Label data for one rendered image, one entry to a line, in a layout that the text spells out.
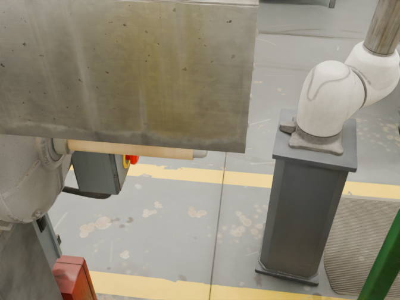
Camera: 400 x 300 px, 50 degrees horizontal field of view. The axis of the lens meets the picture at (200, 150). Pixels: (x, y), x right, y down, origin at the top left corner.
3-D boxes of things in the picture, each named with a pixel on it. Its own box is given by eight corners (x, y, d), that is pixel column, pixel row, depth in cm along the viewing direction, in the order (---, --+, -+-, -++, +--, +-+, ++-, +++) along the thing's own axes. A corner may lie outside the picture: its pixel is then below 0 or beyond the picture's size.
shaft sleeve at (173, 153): (77, 129, 64) (75, 150, 64) (68, 127, 61) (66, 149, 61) (196, 138, 62) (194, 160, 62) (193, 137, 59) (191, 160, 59)
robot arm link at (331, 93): (286, 118, 148) (294, 62, 134) (322, 102, 156) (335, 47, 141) (319, 144, 138) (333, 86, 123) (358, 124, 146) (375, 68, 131)
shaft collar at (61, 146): (66, 124, 65) (63, 154, 65) (53, 121, 60) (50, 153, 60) (79, 125, 65) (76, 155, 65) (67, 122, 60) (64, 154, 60)
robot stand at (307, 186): (263, 224, 209) (281, 108, 163) (321, 236, 204) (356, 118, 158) (254, 272, 189) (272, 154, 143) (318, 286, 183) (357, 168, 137)
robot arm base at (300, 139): (281, 115, 159) (284, 102, 156) (343, 124, 155) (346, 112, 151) (275, 146, 146) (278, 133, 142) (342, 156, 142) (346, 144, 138)
